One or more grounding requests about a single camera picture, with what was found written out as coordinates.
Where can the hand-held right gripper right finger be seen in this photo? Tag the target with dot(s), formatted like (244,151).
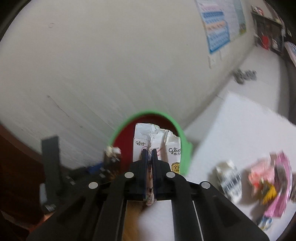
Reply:
(154,166)

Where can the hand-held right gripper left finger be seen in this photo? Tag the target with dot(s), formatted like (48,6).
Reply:
(145,166)

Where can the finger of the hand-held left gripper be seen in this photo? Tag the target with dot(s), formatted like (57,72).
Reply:
(96,168)

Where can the white snack box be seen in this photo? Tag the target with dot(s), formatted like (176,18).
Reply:
(143,136)

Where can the red bin with green rim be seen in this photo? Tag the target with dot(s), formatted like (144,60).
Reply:
(124,143)

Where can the black white milk carton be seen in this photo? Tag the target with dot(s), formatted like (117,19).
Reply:
(230,180)

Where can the pink red snack wrapper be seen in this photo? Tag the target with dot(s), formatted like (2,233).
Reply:
(261,173)

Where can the yellow wrapper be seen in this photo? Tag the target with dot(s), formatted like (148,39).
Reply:
(269,193)

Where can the blue white paper box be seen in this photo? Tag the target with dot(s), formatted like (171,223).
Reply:
(264,223)

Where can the shiny pink foil bag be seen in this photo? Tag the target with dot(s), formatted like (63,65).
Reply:
(283,185)

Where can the crumpled white paper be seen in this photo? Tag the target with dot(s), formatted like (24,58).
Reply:
(112,151)

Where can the dark brown wooden furniture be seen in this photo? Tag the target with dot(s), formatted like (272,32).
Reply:
(18,180)

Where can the red bucket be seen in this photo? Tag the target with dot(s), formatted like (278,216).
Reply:
(266,41)

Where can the bed with plaid blanket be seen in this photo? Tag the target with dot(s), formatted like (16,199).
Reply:
(291,52)

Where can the large blue wall poster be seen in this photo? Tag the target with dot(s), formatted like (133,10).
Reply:
(215,25)

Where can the light blue wall poster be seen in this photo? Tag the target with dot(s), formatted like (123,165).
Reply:
(237,16)

